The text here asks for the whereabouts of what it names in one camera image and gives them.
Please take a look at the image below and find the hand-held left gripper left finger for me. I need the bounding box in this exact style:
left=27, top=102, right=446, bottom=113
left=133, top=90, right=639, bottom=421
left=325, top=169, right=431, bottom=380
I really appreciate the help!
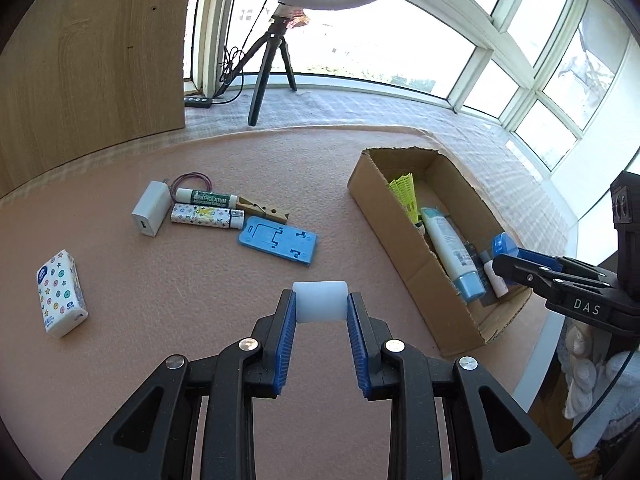
left=62, top=289, right=298, bottom=480

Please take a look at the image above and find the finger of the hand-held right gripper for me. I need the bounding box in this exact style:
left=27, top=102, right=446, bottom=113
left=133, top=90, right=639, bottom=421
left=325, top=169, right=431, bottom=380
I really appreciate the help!
left=492, top=254, right=566, bottom=297
left=515, top=248, right=618, bottom=281

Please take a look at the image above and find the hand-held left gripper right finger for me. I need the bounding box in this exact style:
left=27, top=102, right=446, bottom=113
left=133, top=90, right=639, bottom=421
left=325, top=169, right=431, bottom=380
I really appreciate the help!
left=346, top=291, right=581, bottom=480

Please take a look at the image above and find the small white pink-capped tube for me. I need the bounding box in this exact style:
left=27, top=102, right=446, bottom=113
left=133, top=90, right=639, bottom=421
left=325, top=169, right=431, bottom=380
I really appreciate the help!
left=481, top=252, right=510, bottom=297

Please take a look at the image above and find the blue round lid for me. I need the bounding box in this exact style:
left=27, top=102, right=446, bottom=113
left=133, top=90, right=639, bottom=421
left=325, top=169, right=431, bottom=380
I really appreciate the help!
left=490, top=232, right=521, bottom=266

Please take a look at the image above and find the small white plastic bottle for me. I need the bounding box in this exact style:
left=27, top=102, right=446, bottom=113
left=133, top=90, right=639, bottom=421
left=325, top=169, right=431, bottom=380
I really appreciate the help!
left=291, top=280, right=349, bottom=323

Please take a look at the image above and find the dark grey card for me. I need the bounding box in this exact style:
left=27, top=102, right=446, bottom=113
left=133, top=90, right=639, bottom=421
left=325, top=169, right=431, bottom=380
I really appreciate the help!
left=460, top=241, right=493, bottom=286

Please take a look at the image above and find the white lotion tube blue cap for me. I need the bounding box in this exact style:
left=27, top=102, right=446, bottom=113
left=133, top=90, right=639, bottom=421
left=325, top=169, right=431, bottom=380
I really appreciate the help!
left=419, top=206, right=487, bottom=303

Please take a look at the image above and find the blue phone stand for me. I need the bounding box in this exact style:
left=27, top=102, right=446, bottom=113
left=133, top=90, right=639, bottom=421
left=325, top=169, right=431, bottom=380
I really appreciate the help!
left=236, top=216, right=318, bottom=266

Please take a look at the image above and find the cardboard box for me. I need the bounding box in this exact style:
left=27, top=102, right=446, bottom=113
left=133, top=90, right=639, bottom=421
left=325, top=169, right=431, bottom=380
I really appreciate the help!
left=347, top=147, right=533, bottom=358

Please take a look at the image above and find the wooden clothespin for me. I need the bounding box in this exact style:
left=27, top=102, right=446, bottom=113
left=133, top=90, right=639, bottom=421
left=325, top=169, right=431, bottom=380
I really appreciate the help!
left=235, top=195, right=291, bottom=225

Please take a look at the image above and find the yellow shuttlecock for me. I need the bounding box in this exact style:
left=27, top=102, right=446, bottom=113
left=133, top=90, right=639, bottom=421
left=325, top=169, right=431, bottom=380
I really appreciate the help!
left=389, top=172, right=426, bottom=228

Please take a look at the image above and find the patterned white lighter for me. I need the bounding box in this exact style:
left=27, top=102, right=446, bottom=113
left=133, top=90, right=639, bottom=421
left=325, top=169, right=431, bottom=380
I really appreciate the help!
left=170, top=202, right=246, bottom=231

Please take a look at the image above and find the green label lip balm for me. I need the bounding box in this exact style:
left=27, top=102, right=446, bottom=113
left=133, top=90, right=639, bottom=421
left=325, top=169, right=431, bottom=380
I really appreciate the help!
left=175, top=187, right=238, bottom=207

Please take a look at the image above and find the patterned tissue packet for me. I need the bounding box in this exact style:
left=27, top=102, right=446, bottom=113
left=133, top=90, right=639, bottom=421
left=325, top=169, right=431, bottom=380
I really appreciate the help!
left=36, top=248, right=89, bottom=338

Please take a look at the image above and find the white charger plug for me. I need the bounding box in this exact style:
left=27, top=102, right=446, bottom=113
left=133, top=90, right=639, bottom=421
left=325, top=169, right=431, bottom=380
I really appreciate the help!
left=131, top=179, right=173, bottom=237

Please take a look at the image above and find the white checked quilt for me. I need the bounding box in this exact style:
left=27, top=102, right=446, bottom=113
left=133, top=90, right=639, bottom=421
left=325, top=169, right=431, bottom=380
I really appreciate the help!
left=185, top=82, right=581, bottom=261

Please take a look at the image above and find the large wooden board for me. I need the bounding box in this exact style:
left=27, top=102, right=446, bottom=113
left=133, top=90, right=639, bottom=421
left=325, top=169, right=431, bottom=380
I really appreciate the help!
left=0, top=0, right=198, bottom=198

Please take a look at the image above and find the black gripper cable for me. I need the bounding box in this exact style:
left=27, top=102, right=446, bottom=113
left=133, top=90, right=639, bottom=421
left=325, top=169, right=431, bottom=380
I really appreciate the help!
left=552, top=330, right=640, bottom=458

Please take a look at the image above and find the purple hair tie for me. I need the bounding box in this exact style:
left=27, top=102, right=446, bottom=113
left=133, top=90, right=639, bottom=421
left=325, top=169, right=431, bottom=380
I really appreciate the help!
left=170, top=172, right=213, bottom=198

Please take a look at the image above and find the black ring light cable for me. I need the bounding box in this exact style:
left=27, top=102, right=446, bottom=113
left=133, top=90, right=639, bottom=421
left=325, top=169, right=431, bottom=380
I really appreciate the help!
left=217, top=45, right=246, bottom=103

